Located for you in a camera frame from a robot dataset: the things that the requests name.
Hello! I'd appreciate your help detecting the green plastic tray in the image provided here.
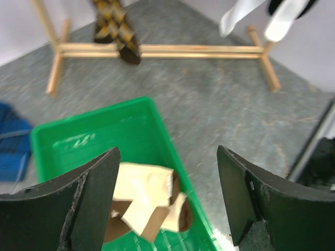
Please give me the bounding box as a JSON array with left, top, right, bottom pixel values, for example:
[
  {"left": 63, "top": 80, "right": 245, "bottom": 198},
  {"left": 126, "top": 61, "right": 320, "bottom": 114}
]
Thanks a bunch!
[{"left": 30, "top": 97, "right": 220, "bottom": 250}]

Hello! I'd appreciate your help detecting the white black-striped sock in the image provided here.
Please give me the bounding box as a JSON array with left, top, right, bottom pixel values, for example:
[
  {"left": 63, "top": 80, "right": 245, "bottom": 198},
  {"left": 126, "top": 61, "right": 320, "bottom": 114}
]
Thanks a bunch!
[
  {"left": 219, "top": 0, "right": 265, "bottom": 37},
  {"left": 264, "top": 15, "right": 296, "bottom": 42}
]

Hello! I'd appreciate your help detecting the wooden hanger rack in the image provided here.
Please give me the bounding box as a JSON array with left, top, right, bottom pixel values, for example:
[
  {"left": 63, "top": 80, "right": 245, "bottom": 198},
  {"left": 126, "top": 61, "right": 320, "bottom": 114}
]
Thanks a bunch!
[{"left": 32, "top": 1, "right": 282, "bottom": 97}]

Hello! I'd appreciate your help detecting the blue plaid shirt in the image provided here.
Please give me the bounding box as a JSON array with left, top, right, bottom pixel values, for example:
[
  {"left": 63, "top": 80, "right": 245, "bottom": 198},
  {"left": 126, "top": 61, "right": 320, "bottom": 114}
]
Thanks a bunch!
[{"left": 1, "top": 103, "right": 32, "bottom": 182}]

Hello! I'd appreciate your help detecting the brown yellow argyle sock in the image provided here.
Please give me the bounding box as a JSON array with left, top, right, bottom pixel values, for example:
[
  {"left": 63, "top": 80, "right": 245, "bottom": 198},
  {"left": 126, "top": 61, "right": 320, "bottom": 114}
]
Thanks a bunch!
[
  {"left": 108, "top": 1, "right": 141, "bottom": 65},
  {"left": 91, "top": 1, "right": 126, "bottom": 44}
]

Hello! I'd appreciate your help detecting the black white-striped sock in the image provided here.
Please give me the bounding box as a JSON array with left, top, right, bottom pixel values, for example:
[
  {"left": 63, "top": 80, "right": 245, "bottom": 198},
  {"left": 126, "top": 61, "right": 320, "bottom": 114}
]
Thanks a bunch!
[{"left": 267, "top": 0, "right": 318, "bottom": 19}]

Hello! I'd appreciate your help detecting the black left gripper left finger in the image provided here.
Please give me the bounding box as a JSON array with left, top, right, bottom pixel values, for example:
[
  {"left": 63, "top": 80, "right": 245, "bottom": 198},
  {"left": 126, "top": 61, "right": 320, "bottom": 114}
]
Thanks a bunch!
[{"left": 1, "top": 147, "right": 120, "bottom": 250}]

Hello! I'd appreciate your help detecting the beige brown striped sock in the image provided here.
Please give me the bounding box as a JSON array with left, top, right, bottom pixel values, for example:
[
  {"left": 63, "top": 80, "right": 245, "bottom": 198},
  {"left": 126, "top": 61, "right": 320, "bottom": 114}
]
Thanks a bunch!
[
  {"left": 104, "top": 192, "right": 193, "bottom": 243},
  {"left": 109, "top": 162, "right": 181, "bottom": 241}
]

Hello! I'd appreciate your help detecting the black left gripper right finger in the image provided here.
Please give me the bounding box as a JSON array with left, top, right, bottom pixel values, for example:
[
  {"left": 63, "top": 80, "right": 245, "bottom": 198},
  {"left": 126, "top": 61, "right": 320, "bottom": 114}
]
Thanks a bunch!
[{"left": 217, "top": 145, "right": 334, "bottom": 250}]

